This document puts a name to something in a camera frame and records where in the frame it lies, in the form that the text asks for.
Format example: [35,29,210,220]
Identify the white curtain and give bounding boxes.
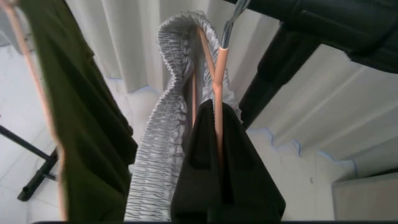
[0,0,398,181]

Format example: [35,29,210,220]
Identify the pale grey shorts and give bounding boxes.
[123,10,243,222]

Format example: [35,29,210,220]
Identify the black clothes rack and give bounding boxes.
[0,0,398,202]

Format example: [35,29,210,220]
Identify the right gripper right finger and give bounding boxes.
[220,102,287,222]

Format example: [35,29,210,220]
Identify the pink clothes hanger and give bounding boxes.
[190,0,252,166]
[0,0,68,222]

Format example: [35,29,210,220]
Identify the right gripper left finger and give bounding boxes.
[170,99,222,222]

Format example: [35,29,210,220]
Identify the green long-sleeved shirt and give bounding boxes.
[18,0,139,222]

